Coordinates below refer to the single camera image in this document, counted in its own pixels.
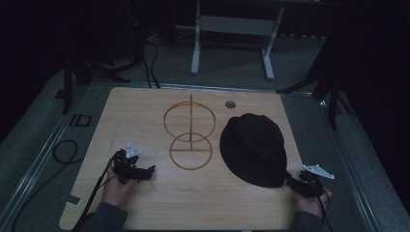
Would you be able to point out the black bucket hat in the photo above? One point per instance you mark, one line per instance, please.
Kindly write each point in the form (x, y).
(254, 149)

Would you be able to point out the black tripod stand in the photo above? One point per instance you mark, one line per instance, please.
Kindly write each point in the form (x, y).
(325, 90)
(93, 61)

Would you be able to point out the grey round table grommet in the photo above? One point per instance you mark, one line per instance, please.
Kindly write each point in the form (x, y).
(230, 104)

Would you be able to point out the white metal desk frame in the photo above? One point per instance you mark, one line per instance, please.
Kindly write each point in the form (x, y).
(235, 32)

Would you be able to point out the person's left hand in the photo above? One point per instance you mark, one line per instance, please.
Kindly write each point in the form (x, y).
(116, 190)

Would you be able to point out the person's right hand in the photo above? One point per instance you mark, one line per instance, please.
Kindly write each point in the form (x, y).
(312, 203)

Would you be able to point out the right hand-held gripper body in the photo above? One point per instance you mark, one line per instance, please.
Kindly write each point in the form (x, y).
(313, 183)

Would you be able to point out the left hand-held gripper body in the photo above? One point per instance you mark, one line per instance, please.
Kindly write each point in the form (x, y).
(128, 165)

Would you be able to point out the black rectangular floor bracket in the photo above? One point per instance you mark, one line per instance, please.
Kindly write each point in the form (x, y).
(80, 120)

